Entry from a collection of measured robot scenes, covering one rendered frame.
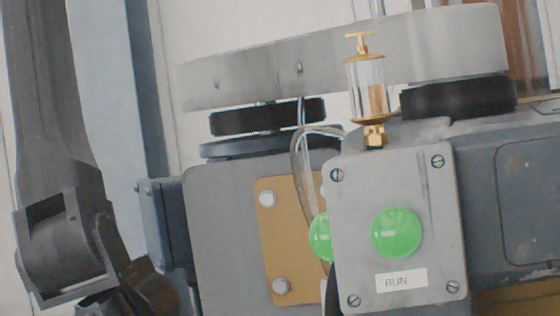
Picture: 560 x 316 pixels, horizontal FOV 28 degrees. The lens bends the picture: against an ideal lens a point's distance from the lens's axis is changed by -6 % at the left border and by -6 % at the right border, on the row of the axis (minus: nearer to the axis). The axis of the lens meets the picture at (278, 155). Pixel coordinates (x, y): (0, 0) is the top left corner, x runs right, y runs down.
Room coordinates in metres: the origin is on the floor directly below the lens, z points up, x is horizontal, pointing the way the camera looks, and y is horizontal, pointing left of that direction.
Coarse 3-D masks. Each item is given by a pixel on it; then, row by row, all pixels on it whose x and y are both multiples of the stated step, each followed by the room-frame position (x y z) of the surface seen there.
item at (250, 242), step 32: (256, 160) 1.12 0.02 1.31; (288, 160) 1.11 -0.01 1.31; (320, 160) 1.11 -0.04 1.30; (192, 192) 1.13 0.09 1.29; (224, 192) 1.12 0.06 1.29; (256, 192) 1.11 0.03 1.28; (288, 192) 1.10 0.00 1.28; (320, 192) 1.10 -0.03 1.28; (192, 224) 1.13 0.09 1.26; (224, 224) 1.12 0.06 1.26; (256, 224) 1.12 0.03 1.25; (288, 224) 1.10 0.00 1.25; (224, 256) 1.12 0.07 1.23; (256, 256) 1.12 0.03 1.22; (288, 256) 1.10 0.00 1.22; (224, 288) 1.12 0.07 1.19; (256, 288) 1.12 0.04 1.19; (288, 288) 1.10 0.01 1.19
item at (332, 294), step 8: (328, 280) 0.73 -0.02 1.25; (336, 280) 0.73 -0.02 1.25; (328, 288) 0.73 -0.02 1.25; (336, 288) 0.73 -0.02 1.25; (328, 296) 0.73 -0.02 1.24; (336, 296) 0.73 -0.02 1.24; (328, 304) 0.73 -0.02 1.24; (336, 304) 0.73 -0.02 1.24; (328, 312) 0.73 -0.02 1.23; (336, 312) 0.73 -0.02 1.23
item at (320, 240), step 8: (320, 216) 0.68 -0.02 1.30; (312, 224) 0.68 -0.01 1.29; (320, 224) 0.68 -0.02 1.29; (328, 224) 0.68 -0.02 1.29; (312, 232) 0.68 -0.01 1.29; (320, 232) 0.68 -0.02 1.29; (328, 232) 0.67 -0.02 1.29; (312, 240) 0.68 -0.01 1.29; (320, 240) 0.68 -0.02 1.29; (328, 240) 0.67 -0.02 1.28; (312, 248) 0.68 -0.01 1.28; (320, 248) 0.68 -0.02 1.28; (328, 248) 0.67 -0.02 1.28; (320, 256) 0.68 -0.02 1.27; (328, 256) 0.68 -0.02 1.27
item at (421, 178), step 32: (352, 160) 0.66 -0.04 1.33; (384, 160) 0.66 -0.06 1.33; (416, 160) 0.66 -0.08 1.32; (448, 160) 0.65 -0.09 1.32; (352, 192) 0.66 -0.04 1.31; (384, 192) 0.66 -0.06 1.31; (416, 192) 0.66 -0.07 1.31; (448, 192) 0.65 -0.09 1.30; (352, 224) 0.66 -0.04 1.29; (448, 224) 0.65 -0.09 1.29; (352, 256) 0.66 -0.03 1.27; (416, 256) 0.66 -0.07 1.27; (448, 256) 0.65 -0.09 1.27; (352, 288) 0.66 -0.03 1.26; (416, 288) 0.66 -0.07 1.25; (448, 288) 0.66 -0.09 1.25
